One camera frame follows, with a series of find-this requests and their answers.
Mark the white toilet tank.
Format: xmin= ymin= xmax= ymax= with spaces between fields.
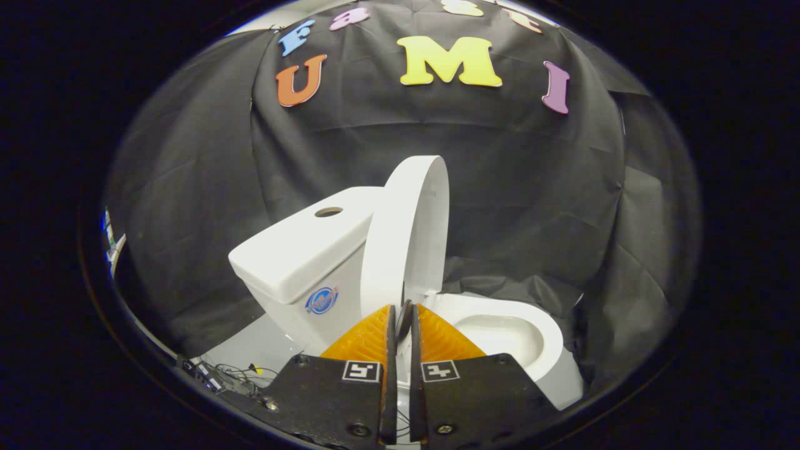
xmin=228 ymin=186 xmax=386 ymax=354

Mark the black lid lifter handle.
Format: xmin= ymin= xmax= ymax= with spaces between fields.
xmin=397 ymin=300 xmax=415 ymax=343

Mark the white wall shelf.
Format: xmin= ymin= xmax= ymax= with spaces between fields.
xmin=107 ymin=232 xmax=127 ymax=277

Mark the black backdrop cloth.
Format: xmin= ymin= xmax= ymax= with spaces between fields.
xmin=103 ymin=0 xmax=701 ymax=401

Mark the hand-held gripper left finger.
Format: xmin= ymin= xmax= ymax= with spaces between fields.
xmin=256 ymin=304 xmax=399 ymax=448

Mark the white toilet bowl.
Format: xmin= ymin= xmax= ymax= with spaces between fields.
xmin=400 ymin=292 xmax=586 ymax=411

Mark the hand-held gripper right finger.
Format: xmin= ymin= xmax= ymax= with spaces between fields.
xmin=409 ymin=304 xmax=561 ymax=446

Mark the white toilet lid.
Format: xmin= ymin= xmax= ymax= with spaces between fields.
xmin=359 ymin=155 xmax=451 ymax=321

